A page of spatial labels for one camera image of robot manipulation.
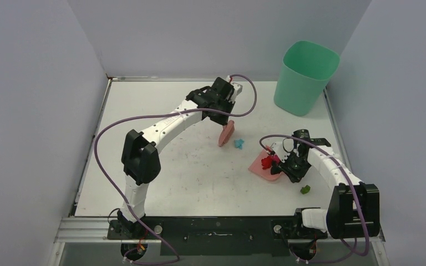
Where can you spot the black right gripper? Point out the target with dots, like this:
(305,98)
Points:
(288,170)

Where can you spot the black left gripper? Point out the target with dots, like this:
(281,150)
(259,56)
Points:
(223,121)

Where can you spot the red paper scrap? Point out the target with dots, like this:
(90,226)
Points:
(266,162)

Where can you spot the pink hand brush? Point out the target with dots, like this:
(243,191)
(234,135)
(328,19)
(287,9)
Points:
(227,131)

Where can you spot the pink plastic dustpan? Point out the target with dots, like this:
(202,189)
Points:
(257,168)

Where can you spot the teal paper scrap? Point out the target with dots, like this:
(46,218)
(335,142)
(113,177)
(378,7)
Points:
(238,143)

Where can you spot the black paper scrap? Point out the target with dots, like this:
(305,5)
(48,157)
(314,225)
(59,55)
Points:
(275,170)

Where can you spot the magenta paper scrap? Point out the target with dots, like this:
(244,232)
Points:
(275,159)

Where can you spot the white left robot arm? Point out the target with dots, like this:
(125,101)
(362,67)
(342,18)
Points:
(140,155)

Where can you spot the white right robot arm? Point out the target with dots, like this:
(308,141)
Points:
(353,210)

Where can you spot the green paper scrap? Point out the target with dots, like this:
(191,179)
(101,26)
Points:
(305,189)

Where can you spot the green plastic waste bin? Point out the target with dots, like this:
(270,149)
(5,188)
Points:
(306,69)

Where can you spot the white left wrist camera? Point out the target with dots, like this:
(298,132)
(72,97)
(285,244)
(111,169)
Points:
(237,88)

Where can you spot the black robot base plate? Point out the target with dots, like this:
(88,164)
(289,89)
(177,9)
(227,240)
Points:
(275,249)

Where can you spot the aluminium frame rail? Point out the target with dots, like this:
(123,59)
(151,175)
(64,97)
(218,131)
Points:
(84,229)

